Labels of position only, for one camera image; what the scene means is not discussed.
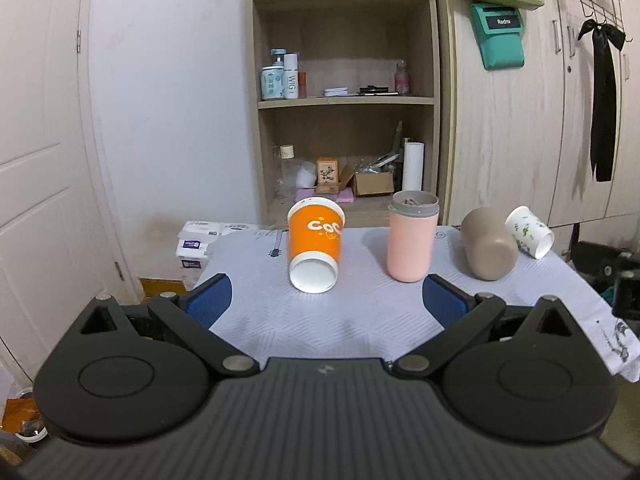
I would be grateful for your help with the black ribbon bow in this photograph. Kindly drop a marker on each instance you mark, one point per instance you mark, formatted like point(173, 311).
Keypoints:
point(604, 102)

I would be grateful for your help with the small cardboard box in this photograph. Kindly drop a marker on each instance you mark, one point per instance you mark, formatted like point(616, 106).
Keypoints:
point(365, 184)

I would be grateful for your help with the clear bottle beige cap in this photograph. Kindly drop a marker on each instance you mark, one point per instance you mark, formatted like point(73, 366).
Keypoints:
point(288, 167)

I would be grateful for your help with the white patterned cup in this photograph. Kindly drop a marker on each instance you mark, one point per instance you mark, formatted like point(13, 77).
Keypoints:
point(531, 234)

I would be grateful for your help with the white spray bottle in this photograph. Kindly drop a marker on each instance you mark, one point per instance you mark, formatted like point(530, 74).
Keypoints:
point(290, 72)

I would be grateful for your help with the white paper towel roll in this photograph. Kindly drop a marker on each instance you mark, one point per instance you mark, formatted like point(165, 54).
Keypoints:
point(412, 171)

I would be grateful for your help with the white tissue package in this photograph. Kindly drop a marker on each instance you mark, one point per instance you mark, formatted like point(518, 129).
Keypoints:
point(196, 243)

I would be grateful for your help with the white door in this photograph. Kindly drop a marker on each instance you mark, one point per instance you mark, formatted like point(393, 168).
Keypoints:
point(59, 247)

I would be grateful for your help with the pink tumbler grey rim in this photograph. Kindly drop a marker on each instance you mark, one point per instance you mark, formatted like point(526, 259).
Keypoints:
point(411, 235)

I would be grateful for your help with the wooden shelf unit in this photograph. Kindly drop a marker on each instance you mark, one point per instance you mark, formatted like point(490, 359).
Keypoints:
point(347, 51)

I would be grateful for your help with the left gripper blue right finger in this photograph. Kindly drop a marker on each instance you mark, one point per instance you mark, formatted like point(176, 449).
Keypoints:
point(466, 321)

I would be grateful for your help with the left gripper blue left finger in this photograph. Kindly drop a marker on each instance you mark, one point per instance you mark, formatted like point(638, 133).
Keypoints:
point(189, 319)

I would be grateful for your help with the brown taupe cup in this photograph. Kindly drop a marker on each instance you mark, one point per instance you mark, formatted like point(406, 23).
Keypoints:
point(489, 247)

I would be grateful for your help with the light blue canister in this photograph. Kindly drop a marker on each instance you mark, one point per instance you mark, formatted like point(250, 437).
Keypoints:
point(271, 82)

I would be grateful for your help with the pink flat pad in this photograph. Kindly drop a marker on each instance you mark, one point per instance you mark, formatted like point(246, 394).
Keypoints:
point(345, 196)

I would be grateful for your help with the brown printed carton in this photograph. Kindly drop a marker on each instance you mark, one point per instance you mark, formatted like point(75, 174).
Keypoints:
point(328, 175)

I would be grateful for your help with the pink small bottle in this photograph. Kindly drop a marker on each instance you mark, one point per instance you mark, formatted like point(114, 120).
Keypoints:
point(402, 80)

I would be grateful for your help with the orange paper cup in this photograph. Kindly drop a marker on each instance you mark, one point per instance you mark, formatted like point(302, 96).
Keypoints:
point(315, 226)

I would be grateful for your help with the teal wall pouch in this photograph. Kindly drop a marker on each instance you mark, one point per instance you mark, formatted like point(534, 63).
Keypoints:
point(498, 31)

